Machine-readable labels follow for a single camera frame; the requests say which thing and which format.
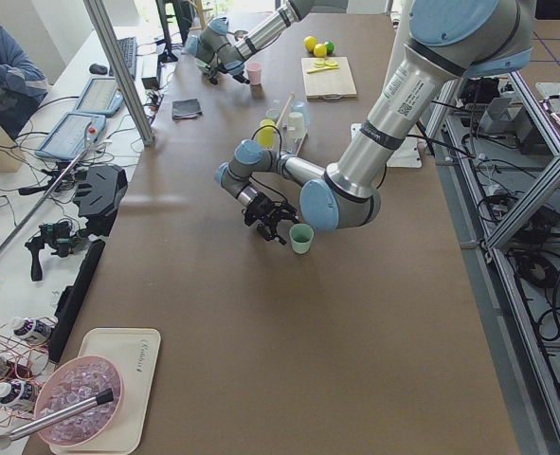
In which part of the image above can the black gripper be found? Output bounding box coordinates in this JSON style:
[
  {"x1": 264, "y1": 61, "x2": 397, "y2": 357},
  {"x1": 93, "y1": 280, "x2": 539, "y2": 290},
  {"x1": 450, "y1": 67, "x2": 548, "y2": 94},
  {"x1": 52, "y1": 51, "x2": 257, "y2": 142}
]
[
  {"x1": 206, "y1": 66, "x2": 219, "y2": 84},
  {"x1": 244, "y1": 192, "x2": 299, "y2": 246}
]

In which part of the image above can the light green cup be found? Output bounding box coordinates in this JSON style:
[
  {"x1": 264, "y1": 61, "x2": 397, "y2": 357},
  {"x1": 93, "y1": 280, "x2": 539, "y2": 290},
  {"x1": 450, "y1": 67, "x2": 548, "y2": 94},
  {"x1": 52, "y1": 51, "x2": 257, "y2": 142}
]
[{"x1": 289, "y1": 223, "x2": 315, "y2": 254}]

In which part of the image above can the pink cup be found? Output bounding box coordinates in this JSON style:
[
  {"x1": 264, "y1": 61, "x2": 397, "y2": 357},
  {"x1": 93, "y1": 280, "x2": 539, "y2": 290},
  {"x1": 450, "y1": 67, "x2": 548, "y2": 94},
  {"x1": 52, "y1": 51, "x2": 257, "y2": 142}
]
[{"x1": 245, "y1": 62, "x2": 262, "y2": 85}]

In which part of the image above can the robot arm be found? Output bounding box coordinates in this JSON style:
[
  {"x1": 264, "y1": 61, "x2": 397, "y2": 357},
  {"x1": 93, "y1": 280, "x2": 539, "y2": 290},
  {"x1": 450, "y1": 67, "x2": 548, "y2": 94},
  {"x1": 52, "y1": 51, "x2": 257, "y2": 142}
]
[
  {"x1": 185, "y1": 0, "x2": 349, "y2": 85},
  {"x1": 215, "y1": 1, "x2": 536, "y2": 231}
]

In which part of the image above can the grey cup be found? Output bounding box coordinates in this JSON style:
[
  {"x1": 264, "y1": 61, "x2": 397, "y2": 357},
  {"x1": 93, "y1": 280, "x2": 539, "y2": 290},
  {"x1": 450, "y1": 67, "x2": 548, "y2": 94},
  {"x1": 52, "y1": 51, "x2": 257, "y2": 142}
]
[{"x1": 265, "y1": 100, "x2": 282, "y2": 123}]

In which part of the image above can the yellow cup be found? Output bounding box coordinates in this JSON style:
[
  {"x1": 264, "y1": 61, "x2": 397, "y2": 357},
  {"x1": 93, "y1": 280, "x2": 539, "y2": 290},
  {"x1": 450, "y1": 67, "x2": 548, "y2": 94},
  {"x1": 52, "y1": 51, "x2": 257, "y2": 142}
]
[{"x1": 255, "y1": 118, "x2": 276, "y2": 149}]

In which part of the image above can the light blue cup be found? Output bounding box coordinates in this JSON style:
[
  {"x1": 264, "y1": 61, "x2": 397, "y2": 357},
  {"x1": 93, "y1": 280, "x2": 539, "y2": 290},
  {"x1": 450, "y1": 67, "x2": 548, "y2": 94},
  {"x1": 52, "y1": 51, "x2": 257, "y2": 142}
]
[{"x1": 292, "y1": 100, "x2": 310, "y2": 127}]

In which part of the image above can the white cup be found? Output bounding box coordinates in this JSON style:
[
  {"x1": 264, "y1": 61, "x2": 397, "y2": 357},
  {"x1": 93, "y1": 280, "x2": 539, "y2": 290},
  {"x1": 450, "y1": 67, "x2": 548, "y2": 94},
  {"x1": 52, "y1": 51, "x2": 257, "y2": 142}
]
[{"x1": 287, "y1": 112, "x2": 306, "y2": 140}]

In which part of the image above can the grey folded cloth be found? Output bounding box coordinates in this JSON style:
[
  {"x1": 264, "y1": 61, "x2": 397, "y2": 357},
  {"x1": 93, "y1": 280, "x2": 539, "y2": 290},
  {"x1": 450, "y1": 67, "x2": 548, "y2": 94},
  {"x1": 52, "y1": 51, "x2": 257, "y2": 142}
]
[{"x1": 172, "y1": 99, "x2": 202, "y2": 120}]

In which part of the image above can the black keyboard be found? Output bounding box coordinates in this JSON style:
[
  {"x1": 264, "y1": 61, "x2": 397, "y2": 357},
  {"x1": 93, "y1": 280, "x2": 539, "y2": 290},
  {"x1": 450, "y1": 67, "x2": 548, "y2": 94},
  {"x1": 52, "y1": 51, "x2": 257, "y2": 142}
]
[{"x1": 117, "y1": 37, "x2": 138, "y2": 79}]

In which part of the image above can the whole lemon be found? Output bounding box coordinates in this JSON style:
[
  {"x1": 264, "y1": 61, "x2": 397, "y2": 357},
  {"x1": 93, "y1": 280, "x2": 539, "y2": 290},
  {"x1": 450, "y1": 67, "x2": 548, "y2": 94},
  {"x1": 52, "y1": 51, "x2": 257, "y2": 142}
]
[
  {"x1": 313, "y1": 43, "x2": 328, "y2": 58},
  {"x1": 303, "y1": 35, "x2": 317, "y2": 53}
]

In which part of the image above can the teach pendant far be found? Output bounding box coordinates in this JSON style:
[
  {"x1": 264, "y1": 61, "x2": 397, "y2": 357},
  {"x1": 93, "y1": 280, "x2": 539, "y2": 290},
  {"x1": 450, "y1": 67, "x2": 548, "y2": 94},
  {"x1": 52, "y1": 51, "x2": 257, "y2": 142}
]
[{"x1": 74, "y1": 77, "x2": 123, "y2": 118}]

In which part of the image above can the teach pendant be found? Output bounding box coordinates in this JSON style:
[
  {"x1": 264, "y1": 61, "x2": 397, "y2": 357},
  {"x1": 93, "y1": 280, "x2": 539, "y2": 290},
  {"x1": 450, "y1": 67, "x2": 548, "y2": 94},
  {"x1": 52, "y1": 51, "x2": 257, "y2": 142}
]
[
  {"x1": 34, "y1": 112, "x2": 106, "y2": 161},
  {"x1": 74, "y1": 77, "x2": 123, "y2": 118}
]

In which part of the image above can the bamboo cutting board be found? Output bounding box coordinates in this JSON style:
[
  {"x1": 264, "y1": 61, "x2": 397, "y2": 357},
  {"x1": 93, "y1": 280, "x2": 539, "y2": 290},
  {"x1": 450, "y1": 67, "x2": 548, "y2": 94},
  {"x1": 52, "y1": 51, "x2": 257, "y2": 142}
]
[{"x1": 300, "y1": 57, "x2": 357, "y2": 100}]

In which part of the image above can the green lime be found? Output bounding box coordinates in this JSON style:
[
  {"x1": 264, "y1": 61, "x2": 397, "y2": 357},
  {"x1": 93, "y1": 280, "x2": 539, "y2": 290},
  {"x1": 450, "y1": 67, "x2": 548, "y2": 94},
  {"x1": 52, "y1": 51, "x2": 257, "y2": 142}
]
[{"x1": 324, "y1": 41, "x2": 334, "y2": 55}]

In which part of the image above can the white control box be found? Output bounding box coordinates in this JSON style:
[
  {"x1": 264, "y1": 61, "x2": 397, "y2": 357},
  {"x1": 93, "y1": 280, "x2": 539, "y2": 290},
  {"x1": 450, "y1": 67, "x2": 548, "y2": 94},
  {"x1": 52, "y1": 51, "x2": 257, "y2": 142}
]
[{"x1": 339, "y1": 122, "x2": 422, "y2": 173}]

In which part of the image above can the teach pendant near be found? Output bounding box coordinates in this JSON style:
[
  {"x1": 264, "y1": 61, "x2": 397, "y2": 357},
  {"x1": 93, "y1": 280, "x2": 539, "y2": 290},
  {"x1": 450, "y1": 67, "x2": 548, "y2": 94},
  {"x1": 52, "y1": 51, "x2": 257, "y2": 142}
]
[{"x1": 34, "y1": 112, "x2": 106, "y2": 161}]

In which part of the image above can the cream plastic tray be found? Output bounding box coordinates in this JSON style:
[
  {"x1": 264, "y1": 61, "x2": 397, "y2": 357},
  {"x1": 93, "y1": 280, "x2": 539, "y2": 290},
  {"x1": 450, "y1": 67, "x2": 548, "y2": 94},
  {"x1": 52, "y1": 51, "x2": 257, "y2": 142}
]
[{"x1": 50, "y1": 328, "x2": 161, "y2": 454}]

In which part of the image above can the person in blue shirt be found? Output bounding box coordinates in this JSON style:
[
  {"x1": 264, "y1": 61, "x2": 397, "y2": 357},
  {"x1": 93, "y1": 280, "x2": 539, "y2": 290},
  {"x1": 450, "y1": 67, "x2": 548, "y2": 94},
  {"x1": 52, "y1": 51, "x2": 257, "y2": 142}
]
[{"x1": 0, "y1": 26, "x2": 48, "y2": 139}]

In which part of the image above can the pink bowl with ice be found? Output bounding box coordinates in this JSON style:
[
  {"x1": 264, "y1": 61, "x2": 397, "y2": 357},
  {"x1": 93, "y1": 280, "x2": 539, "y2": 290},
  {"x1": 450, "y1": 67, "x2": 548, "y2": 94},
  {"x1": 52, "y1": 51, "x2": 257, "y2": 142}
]
[{"x1": 34, "y1": 355, "x2": 123, "y2": 448}]

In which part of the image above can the grabber reacher tool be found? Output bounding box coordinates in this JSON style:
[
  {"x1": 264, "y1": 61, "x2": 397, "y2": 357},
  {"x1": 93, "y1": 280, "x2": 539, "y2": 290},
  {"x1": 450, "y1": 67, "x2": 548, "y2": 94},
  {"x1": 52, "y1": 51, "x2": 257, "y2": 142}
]
[{"x1": 0, "y1": 121, "x2": 99, "y2": 256}]

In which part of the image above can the white wire cup holder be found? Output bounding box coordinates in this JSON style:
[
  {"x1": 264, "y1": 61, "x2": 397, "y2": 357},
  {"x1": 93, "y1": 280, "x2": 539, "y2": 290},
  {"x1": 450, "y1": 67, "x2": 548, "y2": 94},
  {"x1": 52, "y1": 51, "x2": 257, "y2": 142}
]
[{"x1": 256, "y1": 93, "x2": 309, "y2": 155}]

